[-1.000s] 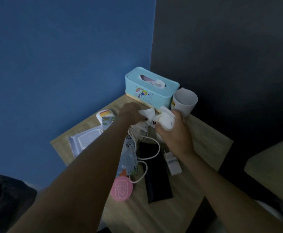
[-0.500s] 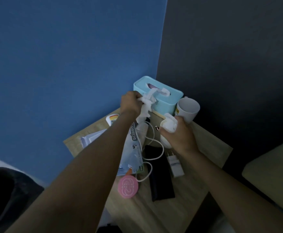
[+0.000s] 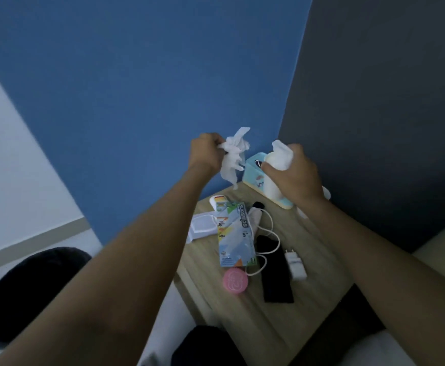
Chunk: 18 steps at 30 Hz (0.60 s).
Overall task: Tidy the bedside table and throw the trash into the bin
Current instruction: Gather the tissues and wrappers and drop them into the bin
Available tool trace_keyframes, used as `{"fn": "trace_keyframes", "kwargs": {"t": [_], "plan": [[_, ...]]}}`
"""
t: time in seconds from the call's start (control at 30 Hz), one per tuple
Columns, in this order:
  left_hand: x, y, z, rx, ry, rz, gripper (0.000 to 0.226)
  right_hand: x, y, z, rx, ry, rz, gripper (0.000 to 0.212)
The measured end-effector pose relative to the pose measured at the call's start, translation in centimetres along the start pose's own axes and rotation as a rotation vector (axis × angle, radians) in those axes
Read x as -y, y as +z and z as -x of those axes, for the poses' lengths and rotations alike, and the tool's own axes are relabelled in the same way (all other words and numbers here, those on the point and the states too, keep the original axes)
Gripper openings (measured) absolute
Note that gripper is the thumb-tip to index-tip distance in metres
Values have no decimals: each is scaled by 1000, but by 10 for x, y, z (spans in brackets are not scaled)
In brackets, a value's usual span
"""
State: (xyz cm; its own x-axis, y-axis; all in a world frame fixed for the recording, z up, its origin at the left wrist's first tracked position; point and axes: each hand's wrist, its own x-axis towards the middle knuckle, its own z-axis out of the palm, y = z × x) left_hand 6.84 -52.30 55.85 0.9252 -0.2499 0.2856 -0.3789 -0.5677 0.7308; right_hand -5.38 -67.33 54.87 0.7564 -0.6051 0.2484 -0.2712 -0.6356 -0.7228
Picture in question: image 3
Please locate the person's left forearm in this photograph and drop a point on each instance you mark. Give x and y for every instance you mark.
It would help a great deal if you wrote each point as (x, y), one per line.
(123, 270)

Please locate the white tissue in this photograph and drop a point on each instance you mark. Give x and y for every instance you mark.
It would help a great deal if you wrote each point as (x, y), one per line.
(232, 156)

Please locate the person's right hand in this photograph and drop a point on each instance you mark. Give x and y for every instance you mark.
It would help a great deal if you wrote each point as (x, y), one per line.
(300, 179)

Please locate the person's black trousers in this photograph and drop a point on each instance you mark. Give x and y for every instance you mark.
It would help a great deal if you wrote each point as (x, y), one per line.
(207, 348)

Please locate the wooden nightstand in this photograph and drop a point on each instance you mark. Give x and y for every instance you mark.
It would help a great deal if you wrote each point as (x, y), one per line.
(314, 301)

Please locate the black smartphone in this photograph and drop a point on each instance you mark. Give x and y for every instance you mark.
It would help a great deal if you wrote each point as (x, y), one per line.
(276, 278)

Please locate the pink round jar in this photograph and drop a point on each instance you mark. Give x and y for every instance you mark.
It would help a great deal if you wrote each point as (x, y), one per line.
(235, 280)

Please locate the person's right forearm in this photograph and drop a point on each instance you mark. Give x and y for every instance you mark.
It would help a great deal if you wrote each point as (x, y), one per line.
(390, 270)

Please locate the black trash bin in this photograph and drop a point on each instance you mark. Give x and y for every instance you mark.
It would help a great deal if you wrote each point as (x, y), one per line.
(27, 293)

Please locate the large white plastic cup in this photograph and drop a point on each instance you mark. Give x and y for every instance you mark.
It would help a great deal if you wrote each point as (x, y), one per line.
(326, 194)

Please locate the person's left hand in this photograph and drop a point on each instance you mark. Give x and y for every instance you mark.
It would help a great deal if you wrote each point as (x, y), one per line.
(205, 152)

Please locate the white tube black cap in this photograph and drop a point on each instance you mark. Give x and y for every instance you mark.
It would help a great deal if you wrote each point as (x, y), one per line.
(254, 217)

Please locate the beige bed headboard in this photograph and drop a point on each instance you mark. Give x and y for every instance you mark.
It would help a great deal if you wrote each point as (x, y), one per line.
(443, 251)

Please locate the colourful snack packet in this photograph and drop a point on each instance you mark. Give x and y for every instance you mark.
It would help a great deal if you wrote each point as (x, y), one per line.
(235, 240)

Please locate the white wet wipes pack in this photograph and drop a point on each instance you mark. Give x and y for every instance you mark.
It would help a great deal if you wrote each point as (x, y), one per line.
(203, 226)

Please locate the white charger plug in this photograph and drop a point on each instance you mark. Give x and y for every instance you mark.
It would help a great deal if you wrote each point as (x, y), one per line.
(296, 266)

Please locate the teal tissue box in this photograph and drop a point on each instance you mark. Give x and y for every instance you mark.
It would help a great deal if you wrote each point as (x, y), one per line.
(253, 173)

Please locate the white bottle red cap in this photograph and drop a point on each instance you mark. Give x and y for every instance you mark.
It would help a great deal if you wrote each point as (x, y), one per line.
(218, 203)

